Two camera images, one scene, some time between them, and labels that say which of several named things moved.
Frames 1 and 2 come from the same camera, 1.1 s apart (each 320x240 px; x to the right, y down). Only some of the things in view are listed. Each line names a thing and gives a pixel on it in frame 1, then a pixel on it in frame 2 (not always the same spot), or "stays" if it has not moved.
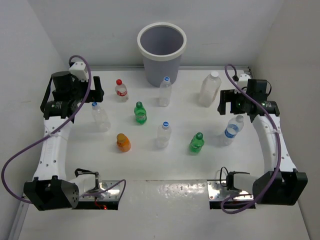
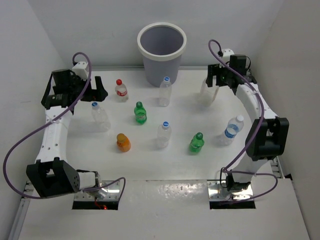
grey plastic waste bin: [161, 45] stays
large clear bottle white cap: [210, 88] stays
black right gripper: [226, 96] -> [215, 70]
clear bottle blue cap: [101, 117] stays
